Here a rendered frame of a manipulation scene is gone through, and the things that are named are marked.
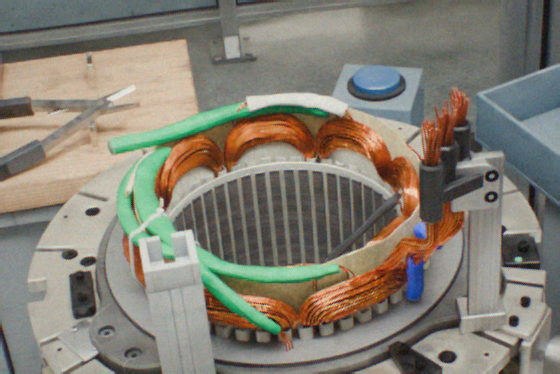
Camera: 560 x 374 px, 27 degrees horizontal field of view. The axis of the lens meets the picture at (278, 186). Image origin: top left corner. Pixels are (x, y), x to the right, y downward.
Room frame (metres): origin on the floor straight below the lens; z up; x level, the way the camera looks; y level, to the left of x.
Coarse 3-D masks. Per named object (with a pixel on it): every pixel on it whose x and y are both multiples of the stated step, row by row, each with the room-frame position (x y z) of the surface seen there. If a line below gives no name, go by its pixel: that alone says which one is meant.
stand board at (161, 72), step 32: (32, 64) 0.90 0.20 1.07; (64, 64) 0.89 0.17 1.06; (96, 64) 0.89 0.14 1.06; (128, 64) 0.88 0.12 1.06; (160, 64) 0.88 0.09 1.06; (32, 96) 0.85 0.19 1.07; (64, 96) 0.84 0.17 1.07; (96, 96) 0.84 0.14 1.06; (128, 96) 0.83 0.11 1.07; (160, 96) 0.83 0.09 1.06; (192, 96) 0.82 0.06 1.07; (0, 128) 0.80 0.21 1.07; (32, 128) 0.80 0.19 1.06; (128, 128) 0.78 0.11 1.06; (64, 160) 0.74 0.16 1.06; (96, 160) 0.74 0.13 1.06; (0, 192) 0.72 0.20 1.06; (32, 192) 0.72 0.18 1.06; (64, 192) 0.72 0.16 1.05
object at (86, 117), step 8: (88, 112) 0.77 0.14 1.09; (96, 112) 0.77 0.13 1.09; (72, 120) 0.76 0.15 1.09; (80, 120) 0.76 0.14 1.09; (88, 120) 0.76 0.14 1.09; (64, 128) 0.75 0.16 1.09; (72, 128) 0.75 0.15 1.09; (80, 128) 0.76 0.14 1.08; (48, 136) 0.75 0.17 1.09; (56, 136) 0.75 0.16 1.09; (64, 136) 0.75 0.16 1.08; (48, 144) 0.74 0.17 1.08; (56, 144) 0.74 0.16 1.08
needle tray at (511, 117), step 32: (480, 96) 0.78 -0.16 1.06; (512, 96) 0.79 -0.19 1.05; (544, 96) 0.81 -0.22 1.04; (480, 128) 0.78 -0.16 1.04; (512, 128) 0.74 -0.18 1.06; (544, 128) 0.79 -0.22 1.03; (512, 160) 0.74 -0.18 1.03; (544, 160) 0.70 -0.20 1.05; (544, 192) 0.70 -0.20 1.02; (544, 224) 0.72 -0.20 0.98; (544, 256) 0.72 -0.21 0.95; (544, 288) 0.72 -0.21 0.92
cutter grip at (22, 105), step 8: (24, 96) 0.79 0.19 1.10; (0, 104) 0.78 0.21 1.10; (8, 104) 0.78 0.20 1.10; (16, 104) 0.78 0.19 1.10; (24, 104) 0.78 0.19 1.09; (0, 112) 0.78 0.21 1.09; (8, 112) 0.78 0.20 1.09; (16, 112) 0.78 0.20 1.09; (24, 112) 0.78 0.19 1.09; (32, 112) 0.78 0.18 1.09
